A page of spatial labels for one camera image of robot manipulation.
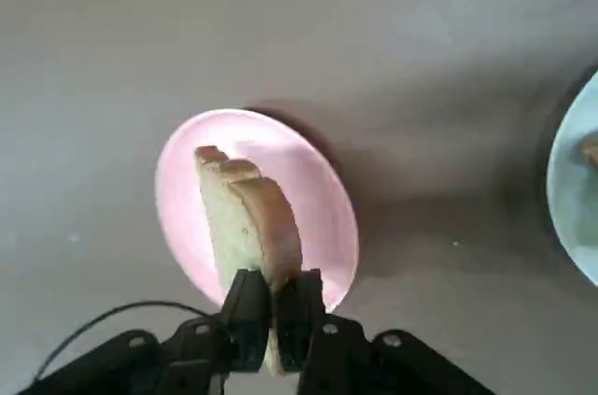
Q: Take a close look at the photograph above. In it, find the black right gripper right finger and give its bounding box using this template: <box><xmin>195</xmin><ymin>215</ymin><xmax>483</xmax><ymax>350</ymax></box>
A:
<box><xmin>272</xmin><ymin>268</ymin><xmax>496</xmax><ymax>395</ymax></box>

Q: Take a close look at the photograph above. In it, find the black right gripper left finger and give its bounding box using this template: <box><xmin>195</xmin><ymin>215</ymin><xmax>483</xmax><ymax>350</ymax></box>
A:
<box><xmin>27</xmin><ymin>270</ymin><xmax>273</xmax><ymax>395</ymax></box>

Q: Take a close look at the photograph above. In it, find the brown bread slice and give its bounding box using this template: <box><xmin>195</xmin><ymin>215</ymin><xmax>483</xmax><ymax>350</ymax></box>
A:
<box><xmin>194</xmin><ymin>145</ymin><xmax>303</xmax><ymax>377</ymax></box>
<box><xmin>580</xmin><ymin>132</ymin><xmax>598</xmax><ymax>168</ymax></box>

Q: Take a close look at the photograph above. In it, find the pink plate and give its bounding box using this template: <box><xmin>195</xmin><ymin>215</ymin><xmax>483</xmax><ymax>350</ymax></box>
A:
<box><xmin>154</xmin><ymin>108</ymin><xmax>360</xmax><ymax>315</ymax></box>

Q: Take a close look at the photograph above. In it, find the white plate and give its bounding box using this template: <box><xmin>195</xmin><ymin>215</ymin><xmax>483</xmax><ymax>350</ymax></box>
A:
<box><xmin>546</xmin><ymin>65</ymin><xmax>598</xmax><ymax>287</ymax></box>

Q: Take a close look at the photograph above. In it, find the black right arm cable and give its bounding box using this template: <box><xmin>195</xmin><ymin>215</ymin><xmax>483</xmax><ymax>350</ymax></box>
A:
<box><xmin>35</xmin><ymin>301</ymin><xmax>221</xmax><ymax>382</ymax></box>

